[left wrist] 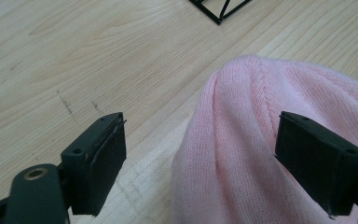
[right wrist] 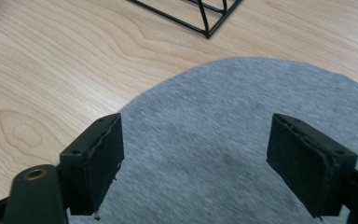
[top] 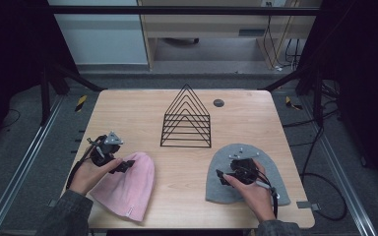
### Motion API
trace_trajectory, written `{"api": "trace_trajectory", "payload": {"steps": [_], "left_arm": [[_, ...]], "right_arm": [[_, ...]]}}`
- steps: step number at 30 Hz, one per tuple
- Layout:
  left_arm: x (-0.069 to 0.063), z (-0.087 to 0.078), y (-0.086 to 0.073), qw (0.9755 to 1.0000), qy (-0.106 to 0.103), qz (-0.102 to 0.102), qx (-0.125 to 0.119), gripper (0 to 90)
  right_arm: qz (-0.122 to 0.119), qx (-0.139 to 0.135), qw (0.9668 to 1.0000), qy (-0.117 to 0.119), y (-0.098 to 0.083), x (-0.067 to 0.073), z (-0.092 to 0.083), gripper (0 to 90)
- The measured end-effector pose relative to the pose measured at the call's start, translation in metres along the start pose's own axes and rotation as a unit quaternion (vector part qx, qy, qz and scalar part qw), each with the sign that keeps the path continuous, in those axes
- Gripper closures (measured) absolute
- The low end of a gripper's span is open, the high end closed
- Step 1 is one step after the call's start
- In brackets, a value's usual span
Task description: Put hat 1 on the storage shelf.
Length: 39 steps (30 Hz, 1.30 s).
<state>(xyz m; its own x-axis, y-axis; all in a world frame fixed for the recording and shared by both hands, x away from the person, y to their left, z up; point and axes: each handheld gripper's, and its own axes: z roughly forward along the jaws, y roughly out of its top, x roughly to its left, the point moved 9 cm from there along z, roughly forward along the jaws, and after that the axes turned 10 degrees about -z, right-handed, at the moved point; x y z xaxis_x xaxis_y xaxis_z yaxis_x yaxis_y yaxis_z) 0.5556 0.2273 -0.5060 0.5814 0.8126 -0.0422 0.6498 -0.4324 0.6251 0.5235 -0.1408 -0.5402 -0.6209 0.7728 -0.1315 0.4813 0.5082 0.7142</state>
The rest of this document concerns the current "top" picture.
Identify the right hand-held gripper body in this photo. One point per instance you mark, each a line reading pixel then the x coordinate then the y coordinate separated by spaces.
pixel 244 170

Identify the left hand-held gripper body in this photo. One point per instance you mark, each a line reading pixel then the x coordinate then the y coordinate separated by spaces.
pixel 103 150

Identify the grey beanie hat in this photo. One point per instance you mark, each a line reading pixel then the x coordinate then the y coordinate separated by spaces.
pixel 216 191

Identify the pink beanie hat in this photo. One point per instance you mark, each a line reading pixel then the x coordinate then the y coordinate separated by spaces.
pixel 131 193

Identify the person's right hand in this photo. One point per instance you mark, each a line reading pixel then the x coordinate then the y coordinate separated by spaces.
pixel 259 196

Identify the person's left hand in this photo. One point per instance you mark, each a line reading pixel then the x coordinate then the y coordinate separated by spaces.
pixel 85 177

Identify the round grey table grommet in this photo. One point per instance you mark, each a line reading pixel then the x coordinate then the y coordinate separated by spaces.
pixel 219 103

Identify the black metal stand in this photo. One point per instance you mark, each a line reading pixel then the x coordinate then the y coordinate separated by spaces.
pixel 45 98
pixel 318 98

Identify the white cabinet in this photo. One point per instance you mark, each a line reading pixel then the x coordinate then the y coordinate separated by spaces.
pixel 101 39

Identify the dark curtain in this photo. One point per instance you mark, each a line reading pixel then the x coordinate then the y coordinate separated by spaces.
pixel 10 49
pixel 364 65

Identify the grey table bracket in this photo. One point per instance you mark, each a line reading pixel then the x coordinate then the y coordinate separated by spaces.
pixel 306 205
pixel 52 203

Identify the aluminium floor rail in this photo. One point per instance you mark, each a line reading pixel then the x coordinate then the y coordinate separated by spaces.
pixel 23 164
pixel 341 177

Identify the black horizontal frame bar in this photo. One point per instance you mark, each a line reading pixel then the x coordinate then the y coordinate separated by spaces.
pixel 177 10

